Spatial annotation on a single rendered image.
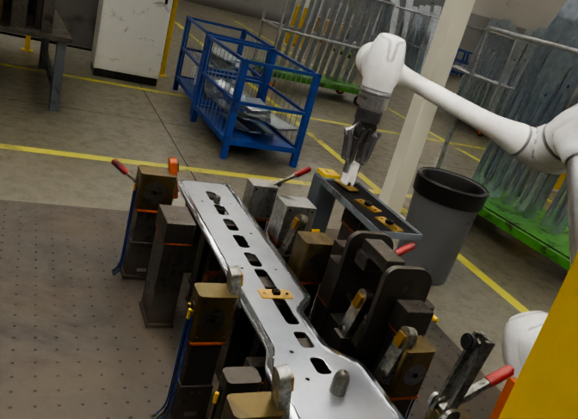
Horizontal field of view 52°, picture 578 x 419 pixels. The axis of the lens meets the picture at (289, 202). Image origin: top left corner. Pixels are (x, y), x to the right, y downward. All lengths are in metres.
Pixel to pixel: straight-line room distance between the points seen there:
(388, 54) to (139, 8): 6.25
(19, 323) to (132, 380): 0.35
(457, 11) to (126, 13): 4.21
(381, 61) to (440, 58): 3.34
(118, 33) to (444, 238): 5.03
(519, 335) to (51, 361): 1.17
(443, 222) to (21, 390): 3.11
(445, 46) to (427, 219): 1.55
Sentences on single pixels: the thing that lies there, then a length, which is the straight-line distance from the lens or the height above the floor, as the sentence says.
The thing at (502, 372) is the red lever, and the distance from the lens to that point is 1.20.
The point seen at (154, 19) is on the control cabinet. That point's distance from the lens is 7.83.
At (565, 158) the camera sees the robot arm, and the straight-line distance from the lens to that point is 1.78.
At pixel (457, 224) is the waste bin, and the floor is 0.50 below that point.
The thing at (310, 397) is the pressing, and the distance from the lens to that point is 1.16.
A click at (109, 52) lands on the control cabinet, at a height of 0.31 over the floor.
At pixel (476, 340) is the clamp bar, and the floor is 1.21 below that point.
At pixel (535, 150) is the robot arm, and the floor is 1.42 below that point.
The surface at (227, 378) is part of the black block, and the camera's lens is 1.16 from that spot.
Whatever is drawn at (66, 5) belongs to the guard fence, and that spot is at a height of 0.66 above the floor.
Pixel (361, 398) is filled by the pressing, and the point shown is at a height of 1.00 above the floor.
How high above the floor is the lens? 1.69
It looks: 20 degrees down
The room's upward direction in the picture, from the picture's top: 16 degrees clockwise
